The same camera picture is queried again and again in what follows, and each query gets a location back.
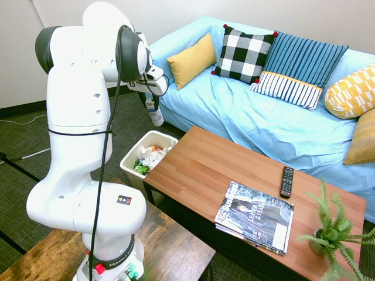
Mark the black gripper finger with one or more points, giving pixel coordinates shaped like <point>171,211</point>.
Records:
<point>142,98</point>
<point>157,102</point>

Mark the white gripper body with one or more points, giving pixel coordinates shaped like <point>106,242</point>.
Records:
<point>155,85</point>

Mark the silver blue drink can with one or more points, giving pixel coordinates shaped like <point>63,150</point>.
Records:
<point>155,115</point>

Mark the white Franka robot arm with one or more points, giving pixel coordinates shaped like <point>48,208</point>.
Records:
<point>79,117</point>

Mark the orange wrapper trash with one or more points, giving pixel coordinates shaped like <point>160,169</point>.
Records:
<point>158,148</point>

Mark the crumpled white paper trash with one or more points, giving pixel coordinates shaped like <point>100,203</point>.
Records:
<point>150,156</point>

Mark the white plastic trash bin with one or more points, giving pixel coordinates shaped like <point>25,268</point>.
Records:
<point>132,164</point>

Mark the plain yellow pillow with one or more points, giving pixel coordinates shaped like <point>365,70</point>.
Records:
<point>193,60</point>

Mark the green snack wrapper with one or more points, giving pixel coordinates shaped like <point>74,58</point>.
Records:
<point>140,168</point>

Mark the brown wooden coffee table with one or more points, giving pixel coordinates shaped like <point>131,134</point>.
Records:
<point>199,175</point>

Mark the black white checkered pillow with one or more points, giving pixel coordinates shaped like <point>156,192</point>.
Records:
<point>243,55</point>

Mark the sofa with light blue cover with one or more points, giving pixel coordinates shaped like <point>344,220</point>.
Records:
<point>263,126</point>

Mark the black stand leg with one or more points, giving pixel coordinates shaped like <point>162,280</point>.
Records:
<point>22,170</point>
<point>13,243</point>

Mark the rustic dark wooden table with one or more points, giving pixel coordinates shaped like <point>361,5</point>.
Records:
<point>170,243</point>

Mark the stack of magazines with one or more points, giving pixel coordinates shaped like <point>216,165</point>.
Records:
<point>257,213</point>

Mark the blue striped pillow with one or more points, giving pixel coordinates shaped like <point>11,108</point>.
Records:
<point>304,61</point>

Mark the magazine under cover magazine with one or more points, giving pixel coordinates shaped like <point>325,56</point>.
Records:
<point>234,232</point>

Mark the black TV remote control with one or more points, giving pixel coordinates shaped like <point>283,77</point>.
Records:
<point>287,182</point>

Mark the yellow white patterned pillow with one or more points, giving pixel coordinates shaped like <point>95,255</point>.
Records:
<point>348,93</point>

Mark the mustard woven pillow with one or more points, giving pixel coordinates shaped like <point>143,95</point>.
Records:
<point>363,140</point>

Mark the grey metal plant pot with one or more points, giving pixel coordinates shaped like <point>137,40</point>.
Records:
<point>315,246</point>

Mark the green fern plant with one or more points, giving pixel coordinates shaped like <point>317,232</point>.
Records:
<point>337,231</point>

